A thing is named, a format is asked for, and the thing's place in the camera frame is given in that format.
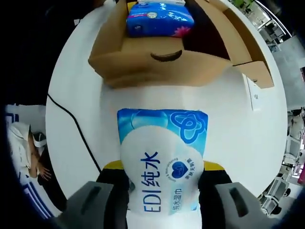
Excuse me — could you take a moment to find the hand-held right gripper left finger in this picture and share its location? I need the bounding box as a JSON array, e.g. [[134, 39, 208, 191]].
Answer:
[[54, 160, 131, 229]]

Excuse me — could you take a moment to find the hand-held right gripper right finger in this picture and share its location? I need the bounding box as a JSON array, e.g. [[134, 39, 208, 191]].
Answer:
[[197, 161, 271, 229]]

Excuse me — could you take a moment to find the blue tissue pack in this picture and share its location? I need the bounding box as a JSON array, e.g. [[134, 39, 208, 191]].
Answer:
[[116, 108, 209, 229]]

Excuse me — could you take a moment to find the brown cardboard shoe box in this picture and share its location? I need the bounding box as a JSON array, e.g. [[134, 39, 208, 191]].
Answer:
[[88, 0, 275, 89]]

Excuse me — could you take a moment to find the blue tissue pack soft item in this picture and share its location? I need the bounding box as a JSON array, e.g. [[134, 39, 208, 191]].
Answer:
[[126, 2, 196, 38]]

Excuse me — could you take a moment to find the row of white office chairs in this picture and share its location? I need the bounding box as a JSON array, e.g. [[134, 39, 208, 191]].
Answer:
[[258, 124, 305, 215]]

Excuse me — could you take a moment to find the black cable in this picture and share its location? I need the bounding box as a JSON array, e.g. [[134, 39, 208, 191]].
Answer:
[[47, 93, 102, 174]]

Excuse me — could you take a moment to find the blue white wall display board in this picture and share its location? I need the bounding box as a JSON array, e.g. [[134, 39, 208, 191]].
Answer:
[[4, 104, 54, 220]]

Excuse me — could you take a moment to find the white table cable cover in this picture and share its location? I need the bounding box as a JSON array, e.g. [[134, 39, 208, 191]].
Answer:
[[245, 75, 262, 112]]

